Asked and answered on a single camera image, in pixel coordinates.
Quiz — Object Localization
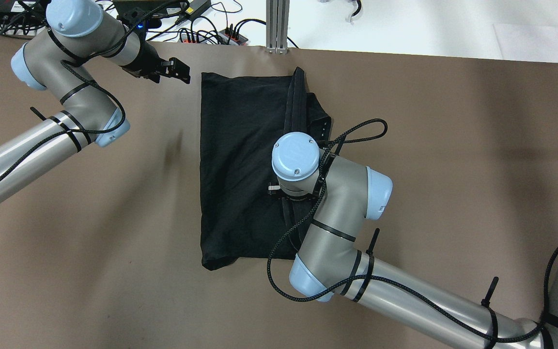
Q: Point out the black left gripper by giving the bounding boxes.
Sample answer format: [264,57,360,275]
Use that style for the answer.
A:
[123,46,174,83]

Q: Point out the black graphic t-shirt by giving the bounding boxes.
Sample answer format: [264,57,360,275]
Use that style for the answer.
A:
[200,67,331,271]

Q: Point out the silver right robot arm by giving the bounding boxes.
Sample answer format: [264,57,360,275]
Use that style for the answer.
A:
[266,121,558,349]

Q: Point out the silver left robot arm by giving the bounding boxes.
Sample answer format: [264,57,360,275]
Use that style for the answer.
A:
[0,0,190,203]

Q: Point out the grey power strip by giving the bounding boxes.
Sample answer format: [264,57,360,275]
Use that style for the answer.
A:
[175,28,250,46]

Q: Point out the black electronics box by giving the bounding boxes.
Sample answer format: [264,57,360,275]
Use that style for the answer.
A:
[0,0,51,36]

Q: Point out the metal reacher grabber tool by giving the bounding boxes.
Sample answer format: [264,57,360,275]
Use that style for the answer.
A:
[317,0,363,24]

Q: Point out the aluminium frame post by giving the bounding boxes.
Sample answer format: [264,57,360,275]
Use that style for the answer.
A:
[265,0,290,55]

